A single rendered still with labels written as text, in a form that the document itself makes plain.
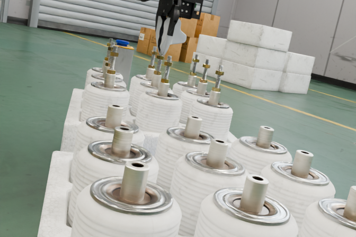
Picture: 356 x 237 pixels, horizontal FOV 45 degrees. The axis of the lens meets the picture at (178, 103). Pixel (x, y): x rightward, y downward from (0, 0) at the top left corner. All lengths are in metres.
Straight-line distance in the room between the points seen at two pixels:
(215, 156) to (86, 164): 0.15
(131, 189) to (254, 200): 0.12
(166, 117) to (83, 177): 0.45
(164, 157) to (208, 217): 0.23
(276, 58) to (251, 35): 0.33
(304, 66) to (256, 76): 0.65
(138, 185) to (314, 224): 0.19
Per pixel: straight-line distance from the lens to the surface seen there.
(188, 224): 0.52
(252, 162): 0.65
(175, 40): 1.04
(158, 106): 0.90
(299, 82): 4.17
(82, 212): 0.38
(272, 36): 3.77
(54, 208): 0.52
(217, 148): 0.52
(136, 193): 0.39
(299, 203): 0.55
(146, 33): 5.16
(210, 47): 4.11
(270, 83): 3.88
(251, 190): 0.42
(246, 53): 3.76
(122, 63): 1.30
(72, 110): 0.98
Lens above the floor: 0.41
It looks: 10 degrees down
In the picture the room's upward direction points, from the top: 11 degrees clockwise
